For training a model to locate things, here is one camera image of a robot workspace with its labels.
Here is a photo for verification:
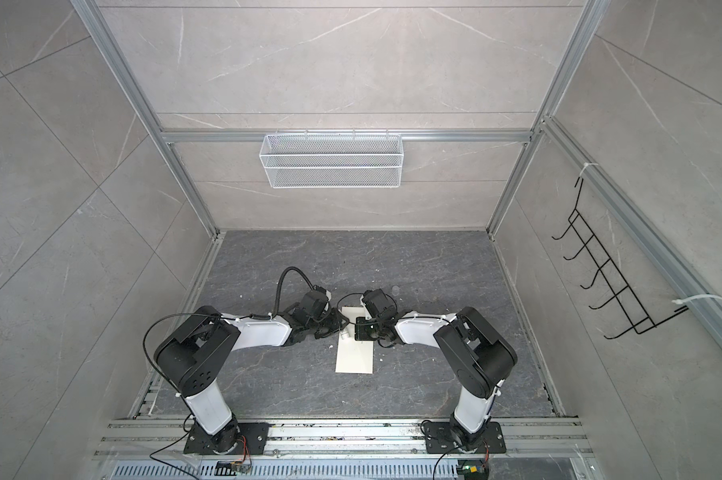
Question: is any white paper envelope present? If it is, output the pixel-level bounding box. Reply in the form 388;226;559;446
335;307;373;374

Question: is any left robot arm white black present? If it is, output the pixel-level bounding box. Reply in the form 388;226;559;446
151;287;349;453

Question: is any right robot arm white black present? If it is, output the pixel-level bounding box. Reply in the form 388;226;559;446
354;289;518;452

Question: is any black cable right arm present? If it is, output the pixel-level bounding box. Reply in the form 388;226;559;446
335;292;368;325

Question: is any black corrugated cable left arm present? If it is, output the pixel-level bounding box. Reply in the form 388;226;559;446
141;266;317;385

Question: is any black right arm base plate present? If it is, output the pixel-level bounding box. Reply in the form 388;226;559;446
419;420;507;454

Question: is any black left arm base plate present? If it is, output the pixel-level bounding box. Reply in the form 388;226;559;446
183;422;270;455

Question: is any white wire mesh basket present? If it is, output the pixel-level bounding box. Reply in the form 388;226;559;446
259;135;405;189

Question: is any aluminium frame back rail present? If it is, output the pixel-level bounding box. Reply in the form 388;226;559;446
161;128;532;143

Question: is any aluminium frame rail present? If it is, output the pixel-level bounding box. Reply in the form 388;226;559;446
161;128;532;143
541;117;722;350

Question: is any aluminium frame left post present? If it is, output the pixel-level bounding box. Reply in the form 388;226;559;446
71;0;220;238

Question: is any aluminium frame post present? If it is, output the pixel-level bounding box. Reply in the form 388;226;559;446
486;0;610;242
71;0;220;238

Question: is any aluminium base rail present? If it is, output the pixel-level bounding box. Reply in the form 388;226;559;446
93;417;594;460

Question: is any grey slotted cable duct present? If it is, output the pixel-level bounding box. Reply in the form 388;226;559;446
110;458;484;479

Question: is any black wire hook rack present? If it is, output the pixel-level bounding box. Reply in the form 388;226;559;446
551;178;689;340

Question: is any aluminium frame right rail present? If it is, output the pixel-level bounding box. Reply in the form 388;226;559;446
541;117;722;350

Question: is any aluminium frame right post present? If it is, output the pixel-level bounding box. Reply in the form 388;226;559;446
486;0;610;242

